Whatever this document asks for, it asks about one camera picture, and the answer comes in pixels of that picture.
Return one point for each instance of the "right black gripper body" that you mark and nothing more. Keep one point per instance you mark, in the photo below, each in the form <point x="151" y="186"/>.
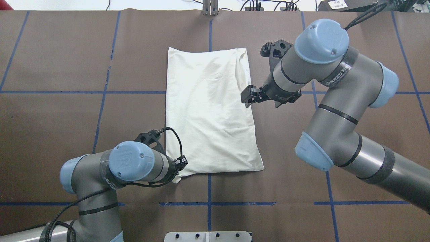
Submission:
<point x="272" y="92"/>

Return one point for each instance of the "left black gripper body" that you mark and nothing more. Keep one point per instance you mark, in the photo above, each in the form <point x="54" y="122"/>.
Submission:
<point x="173" y="166"/>

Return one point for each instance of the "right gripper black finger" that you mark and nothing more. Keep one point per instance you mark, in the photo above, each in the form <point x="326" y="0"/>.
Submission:
<point x="251" y="95"/>

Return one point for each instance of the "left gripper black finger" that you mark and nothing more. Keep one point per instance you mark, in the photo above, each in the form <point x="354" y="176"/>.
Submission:
<point x="181" y="163"/>

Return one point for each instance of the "cream long-sleeve printed shirt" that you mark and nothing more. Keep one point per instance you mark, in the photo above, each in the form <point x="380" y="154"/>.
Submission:
<point x="203" y="106"/>

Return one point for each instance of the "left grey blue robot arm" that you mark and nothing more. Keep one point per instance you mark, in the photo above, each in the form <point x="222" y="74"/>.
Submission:
<point x="95" y="179"/>

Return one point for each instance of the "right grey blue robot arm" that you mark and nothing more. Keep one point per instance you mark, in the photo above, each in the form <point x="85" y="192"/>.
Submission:
<point x="322" y="52"/>

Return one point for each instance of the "black box white label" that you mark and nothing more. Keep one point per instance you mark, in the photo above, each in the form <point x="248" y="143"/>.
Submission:
<point x="345" y="5"/>

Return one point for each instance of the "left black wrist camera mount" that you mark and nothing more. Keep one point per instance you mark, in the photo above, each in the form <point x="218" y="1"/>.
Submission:
<point x="151" y="137"/>

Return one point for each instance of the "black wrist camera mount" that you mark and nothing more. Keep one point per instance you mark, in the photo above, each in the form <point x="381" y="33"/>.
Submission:
<point x="275" y="51"/>
<point x="151" y="137"/>

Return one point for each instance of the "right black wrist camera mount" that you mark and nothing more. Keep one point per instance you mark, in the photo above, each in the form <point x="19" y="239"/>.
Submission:
<point x="275" y="51"/>

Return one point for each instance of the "white mast base plate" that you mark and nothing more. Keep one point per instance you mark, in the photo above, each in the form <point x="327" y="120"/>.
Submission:
<point x="209" y="236"/>

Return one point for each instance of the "aluminium frame post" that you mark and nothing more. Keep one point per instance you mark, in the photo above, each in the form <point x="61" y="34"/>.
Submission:
<point x="210" y="7"/>

